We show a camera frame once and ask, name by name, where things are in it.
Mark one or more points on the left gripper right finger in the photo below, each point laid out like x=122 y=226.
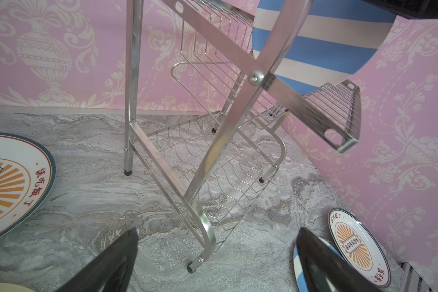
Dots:
x=323 y=268

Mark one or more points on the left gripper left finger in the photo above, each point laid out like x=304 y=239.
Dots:
x=111 y=270

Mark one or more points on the steel two-tier dish rack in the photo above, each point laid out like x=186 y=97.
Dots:
x=258 y=96

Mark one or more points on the blue striped plate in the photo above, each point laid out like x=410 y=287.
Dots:
x=298 y=269
x=336 y=40

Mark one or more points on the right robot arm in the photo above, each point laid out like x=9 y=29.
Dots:
x=409 y=9

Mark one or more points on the right orange sunburst plate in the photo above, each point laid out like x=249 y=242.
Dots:
x=358 y=247

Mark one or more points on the orange sunburst plate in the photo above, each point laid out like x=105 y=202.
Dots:
x=358 y=247
x=27 y=175

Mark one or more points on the beige plain plate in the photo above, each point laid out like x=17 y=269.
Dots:
x=10 y=287

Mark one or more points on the left orange sunburst plate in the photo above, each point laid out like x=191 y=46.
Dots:
x=27 y=175

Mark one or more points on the aluminium mounting rail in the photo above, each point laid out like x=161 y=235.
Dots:
x=411 y=280

